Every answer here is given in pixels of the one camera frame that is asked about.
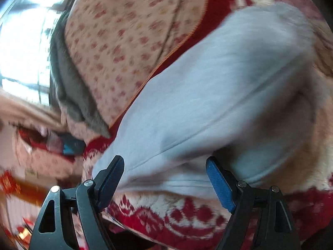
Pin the red and cream patterned blanket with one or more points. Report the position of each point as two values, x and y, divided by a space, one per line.
182 213

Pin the light grey pants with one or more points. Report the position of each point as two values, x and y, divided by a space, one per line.
208 96

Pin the person's left forearm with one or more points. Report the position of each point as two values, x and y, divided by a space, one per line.
28 109

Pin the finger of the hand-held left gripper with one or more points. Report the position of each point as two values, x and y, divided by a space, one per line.
69 145

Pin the cream floral quilt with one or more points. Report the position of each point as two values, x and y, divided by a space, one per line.
119 44

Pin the grey cloth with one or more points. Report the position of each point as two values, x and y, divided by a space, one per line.
70 88

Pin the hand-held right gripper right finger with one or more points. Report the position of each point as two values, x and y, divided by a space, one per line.
219 185

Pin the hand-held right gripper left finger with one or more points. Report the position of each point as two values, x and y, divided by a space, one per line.
110 182

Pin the bright window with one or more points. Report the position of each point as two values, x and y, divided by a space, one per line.
23 44

